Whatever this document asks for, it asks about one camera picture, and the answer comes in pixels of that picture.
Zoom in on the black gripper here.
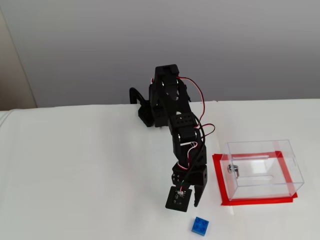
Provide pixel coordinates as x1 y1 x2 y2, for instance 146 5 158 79
171 162 209 208

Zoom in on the blue lego brick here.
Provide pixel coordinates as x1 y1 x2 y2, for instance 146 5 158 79
191 216 210 237

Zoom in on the metal lock on box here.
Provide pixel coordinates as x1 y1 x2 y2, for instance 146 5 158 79
226 164 241 179

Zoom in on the transparent plastic box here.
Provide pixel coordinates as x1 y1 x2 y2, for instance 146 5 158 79
219 139 305 202

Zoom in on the black table clamp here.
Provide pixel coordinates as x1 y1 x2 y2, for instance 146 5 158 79
129 87 148 108

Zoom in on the white table cover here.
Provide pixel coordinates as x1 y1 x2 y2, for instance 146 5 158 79
0 98 320 240

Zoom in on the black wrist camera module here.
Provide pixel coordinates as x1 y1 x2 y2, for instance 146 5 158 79
164 186 193 213

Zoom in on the black camera cable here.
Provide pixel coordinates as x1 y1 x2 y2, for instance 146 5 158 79
183 117 209 187

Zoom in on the red white black servo cable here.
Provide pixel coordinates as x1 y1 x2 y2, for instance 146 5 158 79
177 76 205 126
176 141 199 171
197 123 216 138

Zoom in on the red tape frame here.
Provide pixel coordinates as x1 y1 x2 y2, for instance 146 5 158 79
212 150 299 207

